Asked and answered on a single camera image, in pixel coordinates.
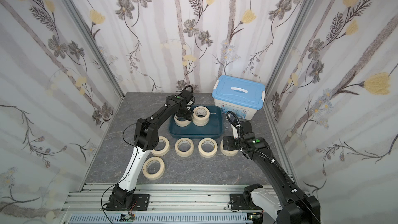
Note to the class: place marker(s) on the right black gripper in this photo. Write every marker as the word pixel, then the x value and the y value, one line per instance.
pixel 228 143

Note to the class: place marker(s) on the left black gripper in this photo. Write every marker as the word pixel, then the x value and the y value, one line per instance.
pixel 188 117

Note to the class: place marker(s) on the cream tape roll five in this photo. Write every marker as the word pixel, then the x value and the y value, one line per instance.
pixel 226 152

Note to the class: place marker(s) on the teal plastic storage tray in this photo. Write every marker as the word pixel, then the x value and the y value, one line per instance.
pixel 213 129

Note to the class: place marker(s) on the cream tape roll two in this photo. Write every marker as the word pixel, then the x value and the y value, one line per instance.
pixel 201 116

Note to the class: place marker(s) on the cream tape roll four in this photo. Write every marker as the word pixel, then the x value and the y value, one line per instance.
pixel 208 148

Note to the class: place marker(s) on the cream tape roll seven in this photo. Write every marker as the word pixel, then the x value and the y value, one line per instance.
pixel 181 121

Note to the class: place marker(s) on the cream tape roll three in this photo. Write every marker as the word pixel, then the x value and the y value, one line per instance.
pixel 184 147

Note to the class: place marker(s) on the cream tape roll one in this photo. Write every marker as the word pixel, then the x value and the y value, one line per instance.
pixel 162 148

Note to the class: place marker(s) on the cream tape roll six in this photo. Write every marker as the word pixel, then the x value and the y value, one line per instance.
pixel 154 168

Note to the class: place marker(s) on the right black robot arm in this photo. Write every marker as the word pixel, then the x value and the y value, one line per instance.
pixel 291 204

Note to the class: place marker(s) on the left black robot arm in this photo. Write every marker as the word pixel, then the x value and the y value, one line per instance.
pixel 146 139

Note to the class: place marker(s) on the white box with blue lid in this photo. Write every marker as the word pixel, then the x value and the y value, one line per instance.
pixel 243 97

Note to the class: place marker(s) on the small circuit board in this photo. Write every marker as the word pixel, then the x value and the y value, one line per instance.
pixel 127 217

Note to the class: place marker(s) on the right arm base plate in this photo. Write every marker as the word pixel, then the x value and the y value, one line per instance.
pixel 237 203

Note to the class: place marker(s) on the aluminium rail frame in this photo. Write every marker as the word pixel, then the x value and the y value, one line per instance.
pixel 169 204

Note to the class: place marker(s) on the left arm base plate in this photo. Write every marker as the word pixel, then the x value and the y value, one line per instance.
pixel 136 202

